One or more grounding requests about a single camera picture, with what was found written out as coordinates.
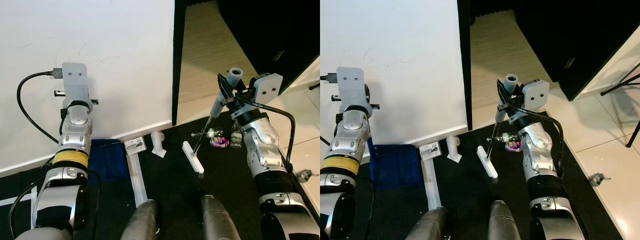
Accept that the white floor tape strip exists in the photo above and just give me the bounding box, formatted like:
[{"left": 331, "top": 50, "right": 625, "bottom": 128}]
[{"left": 0, "top": 185, "right": 39, "bottom": 207}]

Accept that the black partition panel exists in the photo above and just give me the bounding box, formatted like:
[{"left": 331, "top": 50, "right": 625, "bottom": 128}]
[
  {"left": 515, "top": 0, "right": 640, "bottom": 101},
  {"left": 216, "top": 0, "right": 321, "bottom": 93}
]

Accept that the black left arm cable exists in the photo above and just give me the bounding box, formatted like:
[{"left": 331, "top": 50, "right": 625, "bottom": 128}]
[
  {"left": 320, "top": 73, "right": 339, "bottom": 148},
  {"left": 16, "top": 69, "right": 64, "bottom": 146}
]

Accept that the clear crumpled plastic wrapper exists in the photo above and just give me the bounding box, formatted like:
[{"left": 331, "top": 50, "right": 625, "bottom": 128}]
[
  {"left": 192, "top": 128, "right": 224, "bottom": 141},
  {"left": 487, "top": 132, "right": 519, "bottom": 144}
]

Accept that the blue plastic dustpan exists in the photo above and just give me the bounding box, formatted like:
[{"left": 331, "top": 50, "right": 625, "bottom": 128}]
[
  {"left": 88, "top": 138, "right": 130, "bottom": 182},
  {"left": 367, "top": 137, "right": 423, "bottom": 191}
]

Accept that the grey robot leg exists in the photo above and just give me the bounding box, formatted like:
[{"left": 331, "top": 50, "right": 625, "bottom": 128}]
[
  {"left": 487, "top": 200, "right": 526, "bottom": 240},
  {"left": 120, "top": 199, "right": 160, "bottom": 240},
  {"left": 404, "top": 206, "right": 448, "bottom": 240},
  {"left": 200, "top": 194, "right": 242, "bottom": 240}
]

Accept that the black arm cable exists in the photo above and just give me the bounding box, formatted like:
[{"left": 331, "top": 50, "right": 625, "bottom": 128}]
[
  {"left": 320, "top": 73, "right": 339, "bottom": 148},
  {"left": 16, "top": 69, "right": 64, "bottom": 146},
  {"left": 227, "top": 97, "right": 297, "bottom": 173},
  {"left": 500, "top": 105, "right": 566, "bottom": 176}
]

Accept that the white partition board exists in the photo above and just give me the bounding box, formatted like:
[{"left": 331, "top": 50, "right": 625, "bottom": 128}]
[
  {"left": 320, "top": 0, "right": 473, "bottom": 151},
  {"left": 0, "top": 0, "right": 187, "bottom": 176}
]

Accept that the grey left robot leg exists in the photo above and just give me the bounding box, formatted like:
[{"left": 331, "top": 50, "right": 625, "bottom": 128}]
[
  {"left": 404, "top": 206, "right": 448, "bottom": 240},
  {"left": 120, "top": 199, "right": 160, "bottom": 240}
]

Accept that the grey right robot leg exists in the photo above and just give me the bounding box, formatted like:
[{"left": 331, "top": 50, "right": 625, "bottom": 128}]
[
  {"left": 200, "top": 194, "right": 242, "bottom": 240},
  {"left": 487, "top": 200, "right": 526, "bottom": 240}
]

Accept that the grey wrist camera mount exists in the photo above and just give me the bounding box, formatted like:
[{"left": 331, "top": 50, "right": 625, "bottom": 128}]
[
  {"left": 336, "top": 66, "right": 371, "bottom": 117},
  {"left": 248, "top": 73, "right": 284, "bottom": 112},
  {"left": 60, "top": 62, "right": 94, "bottom": 115},
  {"left": 520, "top": 78, "right": 552, "bottom": 117}
]

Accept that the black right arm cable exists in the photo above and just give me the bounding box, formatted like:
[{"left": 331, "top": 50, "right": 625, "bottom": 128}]
[
  {"left": 227, "top": 97, "right": 297, "bottom": 173},
  {"left": 500, "top": 105, "right": 566, "bottom": 176}
]

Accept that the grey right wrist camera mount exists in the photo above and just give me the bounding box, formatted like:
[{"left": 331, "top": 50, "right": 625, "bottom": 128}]
[
  {"left": 520, "top": 78, "right": 552, "bottom": 117},
  {"left": 248, "top": 73, "right": 284, "bottom": 112}
]

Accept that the small white bracket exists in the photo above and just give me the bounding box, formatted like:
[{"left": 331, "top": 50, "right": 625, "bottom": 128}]
[
  {"left": 446, "top": 136, "right": 463, "bottom": 163},
  {"left": 150, "top": 131, "right": 167, "bottom": 159}
]

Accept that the black floor mat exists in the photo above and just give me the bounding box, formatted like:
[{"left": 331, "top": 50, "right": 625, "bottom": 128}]
[
  {"left": 320, "top": 117, "right": 626, "bottom": 240},
  {"left": 0, "top": 114, "right": 321, "bottom": 240}
]

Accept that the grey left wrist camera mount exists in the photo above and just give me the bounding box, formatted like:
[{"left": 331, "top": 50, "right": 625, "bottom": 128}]
[
  {"left": 60, "top": 62, "right": 94, "bottom": 115},
  {"left": 336, "top": 66, "right": 371, "bottom": 117}
]

